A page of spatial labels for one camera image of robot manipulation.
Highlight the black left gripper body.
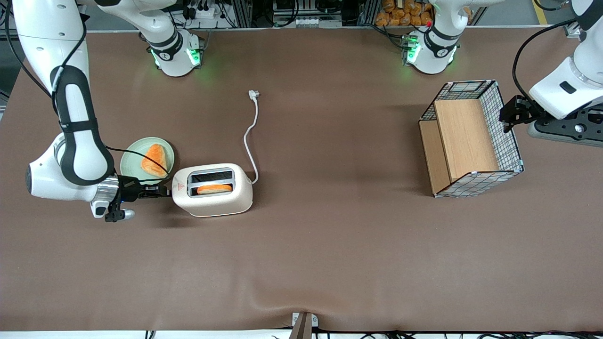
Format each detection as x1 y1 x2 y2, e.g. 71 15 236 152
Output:
511 94 543 125

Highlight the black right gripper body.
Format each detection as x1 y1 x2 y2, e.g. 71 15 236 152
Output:
117 175 143 202

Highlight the white two-slot toaster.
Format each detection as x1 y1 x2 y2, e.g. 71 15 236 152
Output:
171 163 254 218

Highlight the triangular orange pastry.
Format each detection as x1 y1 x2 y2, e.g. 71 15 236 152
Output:
141 144 168 178

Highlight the light green round plate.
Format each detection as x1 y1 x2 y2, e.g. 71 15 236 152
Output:
120 137 175 186

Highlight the wooden step shelf insert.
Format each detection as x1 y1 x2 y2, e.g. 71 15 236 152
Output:
419 99 500 195

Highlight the bag of orange pastries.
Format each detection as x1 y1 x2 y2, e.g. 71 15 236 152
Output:
375 0 435 27

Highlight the white power strip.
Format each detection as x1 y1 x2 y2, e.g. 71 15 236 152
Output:
187 4 223 20

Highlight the brown table cover mat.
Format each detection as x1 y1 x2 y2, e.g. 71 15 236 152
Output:
0 28 603 333

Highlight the wire grid basket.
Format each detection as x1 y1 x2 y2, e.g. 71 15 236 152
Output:
418 80 525 198

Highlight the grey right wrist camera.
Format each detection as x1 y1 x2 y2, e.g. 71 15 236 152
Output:
91 200 136 223

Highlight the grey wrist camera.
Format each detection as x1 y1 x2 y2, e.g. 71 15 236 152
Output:
527 108 603 148
91 200 136 223

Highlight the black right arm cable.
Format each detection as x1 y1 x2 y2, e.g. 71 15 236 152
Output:
2 0 170 175

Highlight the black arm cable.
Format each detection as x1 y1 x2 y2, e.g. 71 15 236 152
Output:
512 19 578 100
2 0 170 175

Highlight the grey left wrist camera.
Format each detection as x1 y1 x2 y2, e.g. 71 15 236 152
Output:
527 108 603 148

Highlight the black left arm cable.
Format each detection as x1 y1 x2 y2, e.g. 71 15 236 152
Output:
512 19 578 100

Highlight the white toaster power cord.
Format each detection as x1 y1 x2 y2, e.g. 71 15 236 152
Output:
243 90 261 185

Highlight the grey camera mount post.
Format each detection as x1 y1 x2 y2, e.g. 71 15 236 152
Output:
289 312 319 339

